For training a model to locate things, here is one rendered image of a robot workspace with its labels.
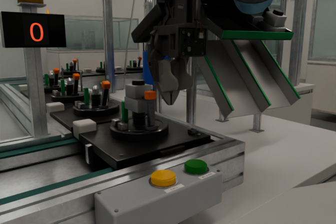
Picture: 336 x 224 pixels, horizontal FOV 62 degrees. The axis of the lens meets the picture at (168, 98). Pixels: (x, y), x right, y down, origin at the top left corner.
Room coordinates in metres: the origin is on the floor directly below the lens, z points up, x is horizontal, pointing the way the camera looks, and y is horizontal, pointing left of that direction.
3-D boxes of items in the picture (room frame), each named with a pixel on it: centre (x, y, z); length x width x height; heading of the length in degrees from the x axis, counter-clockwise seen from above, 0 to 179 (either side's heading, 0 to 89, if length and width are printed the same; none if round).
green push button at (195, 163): (0.46, -0.05, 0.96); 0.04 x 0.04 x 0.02
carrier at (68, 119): (0.85, 0.22, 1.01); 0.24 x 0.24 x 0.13; 37
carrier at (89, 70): (2.03, 0.45, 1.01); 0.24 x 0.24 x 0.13; 37
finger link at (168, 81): (0.52, 0.00, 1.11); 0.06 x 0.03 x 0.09; 37
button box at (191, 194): (0.42, 0.01, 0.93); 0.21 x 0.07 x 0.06; 127
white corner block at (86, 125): (0.66, 0.21, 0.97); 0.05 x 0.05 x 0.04; 37
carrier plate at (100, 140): (0.64, 0.07, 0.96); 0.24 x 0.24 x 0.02; 37
